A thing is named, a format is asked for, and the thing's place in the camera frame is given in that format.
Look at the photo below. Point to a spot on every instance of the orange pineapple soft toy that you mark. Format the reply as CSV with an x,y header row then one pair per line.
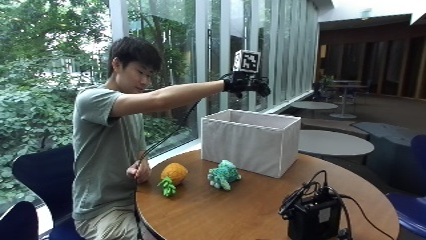
x,y
174,173

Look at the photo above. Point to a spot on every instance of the white cube with black markers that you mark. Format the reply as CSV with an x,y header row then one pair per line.
x,y
246,61

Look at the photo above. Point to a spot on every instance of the the person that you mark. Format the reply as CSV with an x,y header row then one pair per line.
x,y
103,143

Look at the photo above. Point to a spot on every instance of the small round grey table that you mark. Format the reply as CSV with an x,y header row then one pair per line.
x,y
314,105

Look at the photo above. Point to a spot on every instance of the potted green plant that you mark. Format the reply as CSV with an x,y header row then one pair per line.
x,y
326,83

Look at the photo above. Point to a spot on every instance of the green dinosaur soft toy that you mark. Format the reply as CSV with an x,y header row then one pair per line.
x,y
223,176

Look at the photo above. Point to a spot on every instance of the white fabric storage box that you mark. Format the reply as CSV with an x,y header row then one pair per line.
x,y
247,146

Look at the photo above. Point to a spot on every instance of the tall round bar table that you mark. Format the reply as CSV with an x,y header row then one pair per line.
x,y
347,87

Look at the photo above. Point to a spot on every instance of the dark blue chair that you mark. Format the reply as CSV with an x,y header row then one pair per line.
x,y
17,223
46,176
410,208

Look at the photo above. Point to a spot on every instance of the large round grey table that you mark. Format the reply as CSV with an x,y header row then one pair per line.
x,y
332,142

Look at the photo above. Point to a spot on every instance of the grey upholstered bench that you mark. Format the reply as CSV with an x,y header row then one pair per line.
x,y
390,146

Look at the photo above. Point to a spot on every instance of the black electronics box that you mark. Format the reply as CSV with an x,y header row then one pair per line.
x,y
314,216

